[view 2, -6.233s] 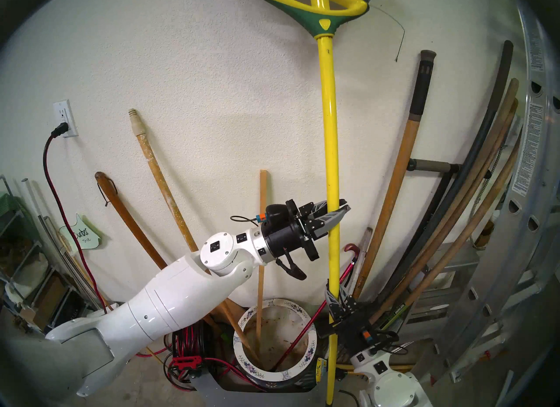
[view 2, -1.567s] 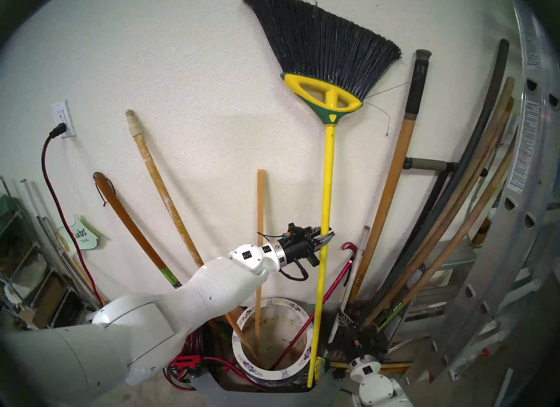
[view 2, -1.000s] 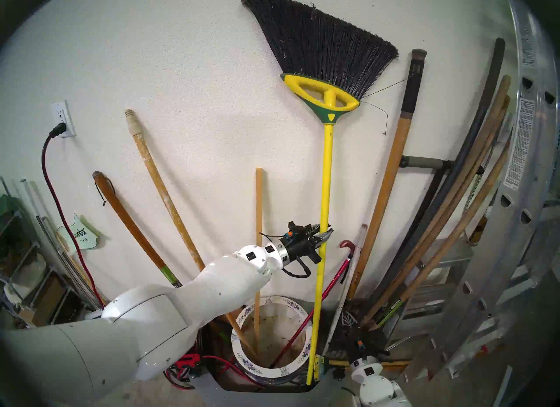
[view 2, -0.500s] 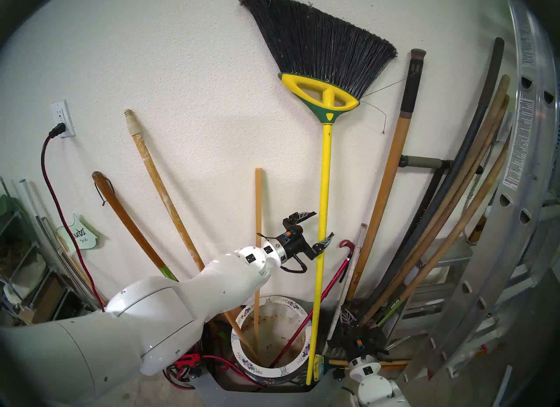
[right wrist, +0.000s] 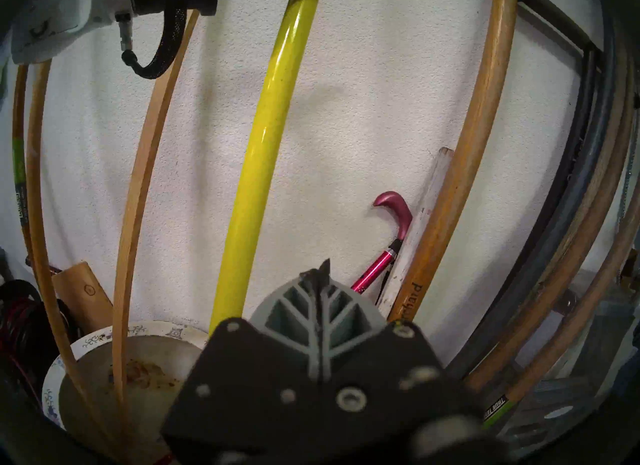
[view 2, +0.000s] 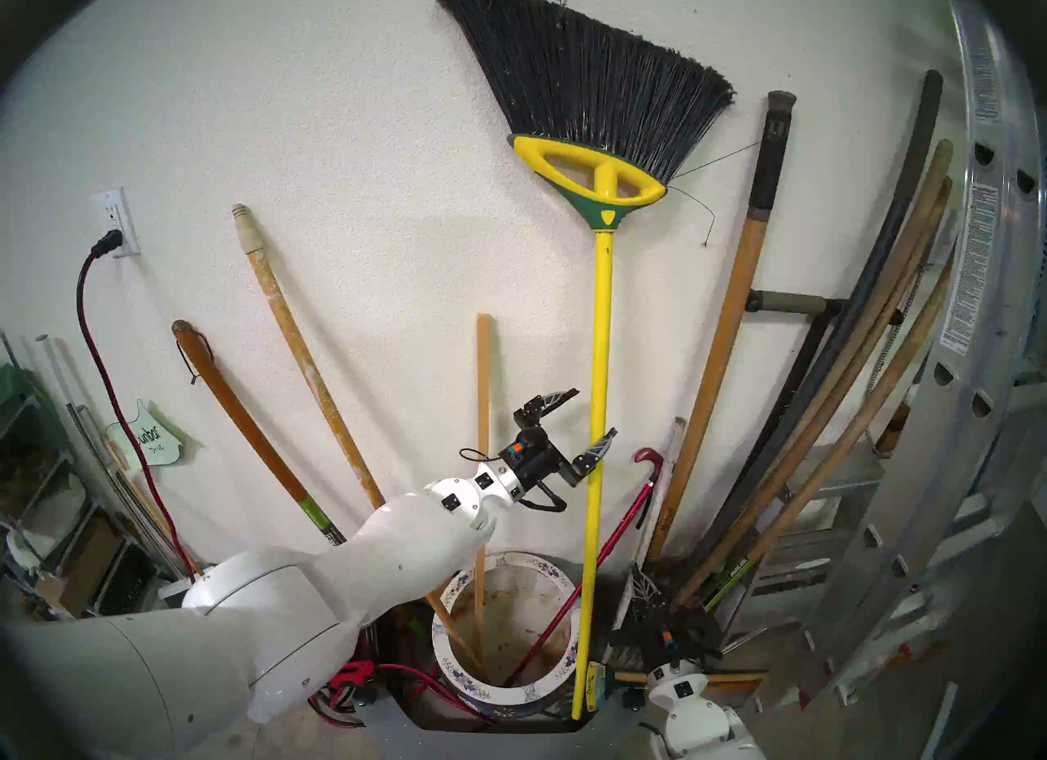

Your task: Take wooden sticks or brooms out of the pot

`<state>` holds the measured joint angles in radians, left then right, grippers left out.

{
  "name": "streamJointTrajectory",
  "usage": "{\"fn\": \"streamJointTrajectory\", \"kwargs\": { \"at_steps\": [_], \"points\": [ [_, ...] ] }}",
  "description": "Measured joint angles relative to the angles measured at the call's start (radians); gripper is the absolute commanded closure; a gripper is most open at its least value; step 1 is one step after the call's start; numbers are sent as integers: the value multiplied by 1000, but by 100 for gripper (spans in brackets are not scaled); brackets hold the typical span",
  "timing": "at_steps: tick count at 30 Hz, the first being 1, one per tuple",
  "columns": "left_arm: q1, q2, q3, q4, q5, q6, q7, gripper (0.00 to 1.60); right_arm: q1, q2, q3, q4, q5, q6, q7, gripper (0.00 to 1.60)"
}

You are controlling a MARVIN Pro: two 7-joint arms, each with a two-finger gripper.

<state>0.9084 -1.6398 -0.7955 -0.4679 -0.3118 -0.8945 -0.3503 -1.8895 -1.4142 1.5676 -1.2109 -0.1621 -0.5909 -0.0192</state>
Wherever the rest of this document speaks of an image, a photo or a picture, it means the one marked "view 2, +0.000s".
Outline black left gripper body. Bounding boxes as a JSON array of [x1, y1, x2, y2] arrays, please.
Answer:
[[515, 407, 591, 491]]

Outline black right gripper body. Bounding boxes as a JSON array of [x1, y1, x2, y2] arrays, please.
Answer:
[[613, 607, 725, 668]]

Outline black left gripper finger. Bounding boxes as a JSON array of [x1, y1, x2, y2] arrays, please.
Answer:
[[573, 428, 618, 485], [523, 388, 580, 428]]

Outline yellow broom black bristles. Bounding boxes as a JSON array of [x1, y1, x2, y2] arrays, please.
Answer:
[[435, 0, 762, 721]]

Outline white floral ceramic pot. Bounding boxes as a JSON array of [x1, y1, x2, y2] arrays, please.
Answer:
[[431, 552, 586, 706]]

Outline red walking cane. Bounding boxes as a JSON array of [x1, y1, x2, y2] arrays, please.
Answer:
[[507, 448, 663, 686]]

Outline thin flat wooden stick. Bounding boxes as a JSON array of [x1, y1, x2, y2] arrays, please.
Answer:
[[473, 314, 493, 655]]

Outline grey flat wooden stake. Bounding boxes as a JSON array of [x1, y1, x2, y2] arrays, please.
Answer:
[[634, 417, 688, 563]]

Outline grey metal step stool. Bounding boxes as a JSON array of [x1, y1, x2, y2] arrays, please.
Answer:
[[753, 439, 884, 587]]

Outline paint-spattered wooden pole threaded tip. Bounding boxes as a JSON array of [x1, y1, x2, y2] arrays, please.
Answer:
[[231, 203, 483, 669]]

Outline black tool olive grip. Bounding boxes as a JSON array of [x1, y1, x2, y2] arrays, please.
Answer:
[[720, 290, 846, 514]]

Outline brown bottle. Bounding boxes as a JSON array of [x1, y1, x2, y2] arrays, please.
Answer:
[[871, 403, 913, 457]]

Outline long bare wooden pole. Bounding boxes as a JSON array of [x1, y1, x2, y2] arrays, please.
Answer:
[[748, 250, 956, 559], [695, 178, 954, 612]]

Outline mint green name sign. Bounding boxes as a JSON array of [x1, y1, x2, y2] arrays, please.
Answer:
[[106, 399, 182, 466]]

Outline aluminium ladder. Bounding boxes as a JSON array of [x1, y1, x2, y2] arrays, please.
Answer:
[[798, 0, 1047, 706]]

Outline grey metal rod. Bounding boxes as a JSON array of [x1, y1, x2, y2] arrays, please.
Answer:
[[64, 401, 193, 579]]

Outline yellow handled garden tool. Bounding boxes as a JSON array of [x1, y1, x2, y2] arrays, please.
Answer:
[[585, 662, 770, 714]]

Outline wooden handle black grip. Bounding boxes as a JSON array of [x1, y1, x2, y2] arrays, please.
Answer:
[[646, 91, 797, 563]]

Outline red black cord reel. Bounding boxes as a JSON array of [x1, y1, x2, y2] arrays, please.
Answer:
[[309, 628, 385, 728]]

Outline dark brown handle green band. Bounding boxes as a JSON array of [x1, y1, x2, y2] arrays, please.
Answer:
[[171, 319, 348, 548]]

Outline bundle of leaning handles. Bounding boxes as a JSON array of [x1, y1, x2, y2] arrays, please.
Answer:
[[675, 139, 955, 604]]

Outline red black power cord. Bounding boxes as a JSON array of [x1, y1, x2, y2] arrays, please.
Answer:
[[76, 229, 201, 581]]

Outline white wall outlet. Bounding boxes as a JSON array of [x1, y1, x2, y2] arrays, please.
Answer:
[[92, 187, 140, 258]]

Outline grey wire shelf rack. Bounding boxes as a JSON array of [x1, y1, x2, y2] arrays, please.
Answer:
[[0, 327, 169, 661]]

